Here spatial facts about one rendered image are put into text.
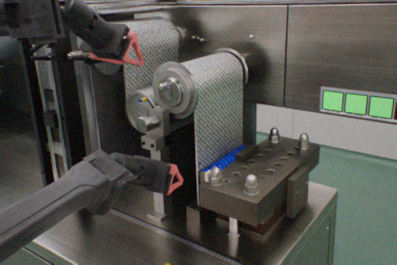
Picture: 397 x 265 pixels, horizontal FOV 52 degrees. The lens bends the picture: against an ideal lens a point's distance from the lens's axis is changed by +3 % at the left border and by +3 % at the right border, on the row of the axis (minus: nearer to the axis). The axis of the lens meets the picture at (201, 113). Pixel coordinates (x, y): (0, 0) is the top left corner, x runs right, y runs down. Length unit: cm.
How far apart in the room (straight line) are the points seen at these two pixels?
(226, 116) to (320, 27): 35
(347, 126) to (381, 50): 265
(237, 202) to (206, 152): 18
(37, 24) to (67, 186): 27
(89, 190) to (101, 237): 41
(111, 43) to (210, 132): 39
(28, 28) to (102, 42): 15
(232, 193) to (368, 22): 54
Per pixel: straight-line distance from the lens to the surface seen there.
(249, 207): 94
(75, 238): 111
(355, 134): 373
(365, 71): 112
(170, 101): 99
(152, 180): 87
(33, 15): 72
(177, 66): 98
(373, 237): 277
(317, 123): 380
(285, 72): 120
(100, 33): 80
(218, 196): 98
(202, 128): 102
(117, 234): 109
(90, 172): 71
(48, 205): 65
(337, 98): 115
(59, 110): 117
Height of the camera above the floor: 150
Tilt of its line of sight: 18 degrees down
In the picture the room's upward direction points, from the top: 2 degrees counter-clockwise
